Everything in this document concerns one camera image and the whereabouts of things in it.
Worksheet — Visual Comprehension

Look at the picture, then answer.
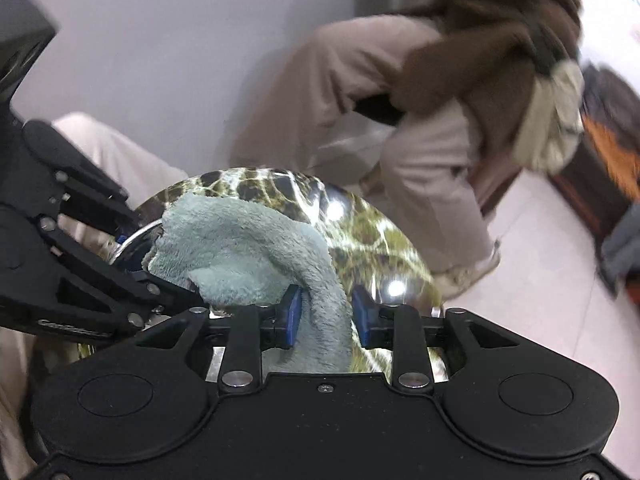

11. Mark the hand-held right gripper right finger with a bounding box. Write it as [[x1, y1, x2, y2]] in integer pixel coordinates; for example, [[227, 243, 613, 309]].
[[352, 285, 518, 392]]

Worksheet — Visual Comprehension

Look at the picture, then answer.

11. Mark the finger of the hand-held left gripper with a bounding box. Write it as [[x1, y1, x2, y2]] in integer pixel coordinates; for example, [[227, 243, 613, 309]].
[[37, 216, 207, 337], [50, 154, 144, 249]]

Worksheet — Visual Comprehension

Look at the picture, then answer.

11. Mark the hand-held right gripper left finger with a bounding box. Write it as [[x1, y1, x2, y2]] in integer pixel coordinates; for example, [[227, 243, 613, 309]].
[[135, 284, 303, 392]]

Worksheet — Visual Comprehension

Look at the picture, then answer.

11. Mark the steel bowl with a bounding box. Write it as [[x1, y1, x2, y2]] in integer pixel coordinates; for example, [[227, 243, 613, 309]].
[[107, 220, 361, 380]]

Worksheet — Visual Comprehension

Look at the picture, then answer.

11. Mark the teal and pink fluffy cloth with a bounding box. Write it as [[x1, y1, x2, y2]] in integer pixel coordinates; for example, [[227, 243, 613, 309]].
[[142, 192, 351, 373]]

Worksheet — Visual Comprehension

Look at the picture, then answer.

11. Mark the person's left leg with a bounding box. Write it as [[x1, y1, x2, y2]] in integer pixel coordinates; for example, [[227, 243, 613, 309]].
[[0, 112, 191, 480]]

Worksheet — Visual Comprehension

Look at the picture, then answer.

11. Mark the round green marble table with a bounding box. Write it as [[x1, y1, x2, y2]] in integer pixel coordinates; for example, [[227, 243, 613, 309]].
[[127, 166, 446, 376]]

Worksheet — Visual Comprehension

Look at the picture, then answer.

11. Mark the pink plastic stool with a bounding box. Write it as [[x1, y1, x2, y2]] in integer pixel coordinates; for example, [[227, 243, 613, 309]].
[[352, 92, 523, 221]]

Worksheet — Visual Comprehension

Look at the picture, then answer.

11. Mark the orange fringed blanket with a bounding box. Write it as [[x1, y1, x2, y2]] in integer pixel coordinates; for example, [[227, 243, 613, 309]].
[[582, 115, 640, 186]]

